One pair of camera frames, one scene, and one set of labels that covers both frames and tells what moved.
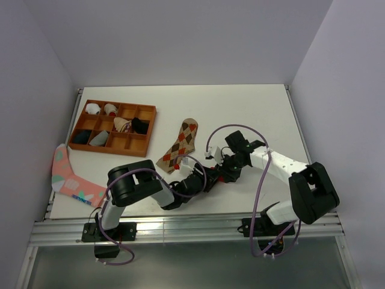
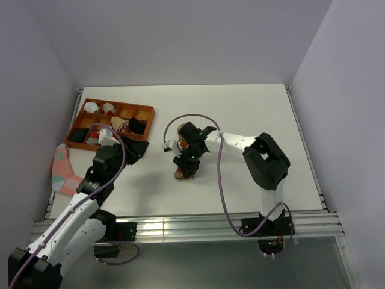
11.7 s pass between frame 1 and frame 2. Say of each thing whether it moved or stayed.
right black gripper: moved
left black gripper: moved
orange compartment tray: stayed
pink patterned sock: stayed
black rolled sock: stayed
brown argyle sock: moved
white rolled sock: stayed
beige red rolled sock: stayed
